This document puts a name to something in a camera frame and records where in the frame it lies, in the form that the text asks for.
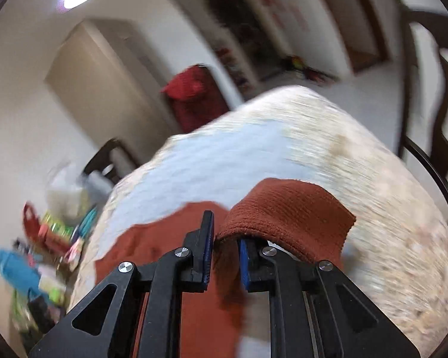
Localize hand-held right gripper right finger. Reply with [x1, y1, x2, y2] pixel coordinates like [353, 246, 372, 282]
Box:
[238, 239, 422, 358]

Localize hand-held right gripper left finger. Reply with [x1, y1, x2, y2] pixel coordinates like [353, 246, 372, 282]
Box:
[28, 211, 215, 358]

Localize rust orange knit sweater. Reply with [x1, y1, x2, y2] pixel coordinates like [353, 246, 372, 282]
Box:
[93, 179, 357, 358]

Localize light blue cloth mat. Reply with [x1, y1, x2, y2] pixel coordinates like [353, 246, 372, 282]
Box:
[91, 121, 303, 358]

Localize dark wooden chair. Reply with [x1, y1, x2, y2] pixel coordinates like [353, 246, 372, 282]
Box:
[398, 5, 448, 232]
[83, 138, 140, 185]

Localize red garment on chair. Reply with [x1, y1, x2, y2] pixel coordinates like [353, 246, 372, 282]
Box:
[160, 64, 230, 133]

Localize white plastic bag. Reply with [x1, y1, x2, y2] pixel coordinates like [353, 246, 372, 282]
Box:
[47, 162, 113, 228]

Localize pile of colourful snack packets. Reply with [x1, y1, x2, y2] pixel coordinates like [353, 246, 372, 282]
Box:
[11, 209, 98, 344]

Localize beige lace tablecloth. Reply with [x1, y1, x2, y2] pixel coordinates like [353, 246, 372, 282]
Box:
[65, 85, 448, 358]

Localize red shopping bag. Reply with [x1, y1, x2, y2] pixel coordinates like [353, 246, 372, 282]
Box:
[22, 201, 70, 254]

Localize beige cabinet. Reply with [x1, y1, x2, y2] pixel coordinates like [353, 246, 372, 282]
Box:
[45, 18, 189, 157]

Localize colourful toys on floor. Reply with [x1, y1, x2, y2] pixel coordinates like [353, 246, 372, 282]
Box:
[280, 55, 338, 84]

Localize dark display shelf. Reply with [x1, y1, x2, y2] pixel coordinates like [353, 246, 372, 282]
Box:
[205, 0, 280, 83]

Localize brown wooden door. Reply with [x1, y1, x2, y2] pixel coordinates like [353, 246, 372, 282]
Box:
[310, 0, 391, 73]

